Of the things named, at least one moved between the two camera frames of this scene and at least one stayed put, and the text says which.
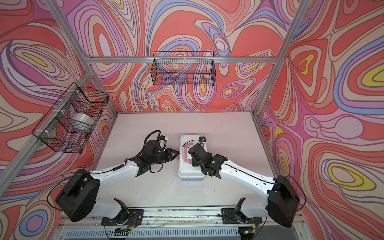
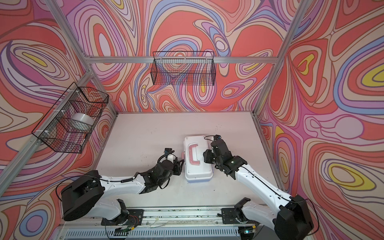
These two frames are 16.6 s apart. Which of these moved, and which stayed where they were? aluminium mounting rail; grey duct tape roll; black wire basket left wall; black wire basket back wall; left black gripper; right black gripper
Moved: right black gripper; left black gripper
Stayed: grey duct tape roll; black wire basket left wall; black wire basket back wall; aluminium mounting rail
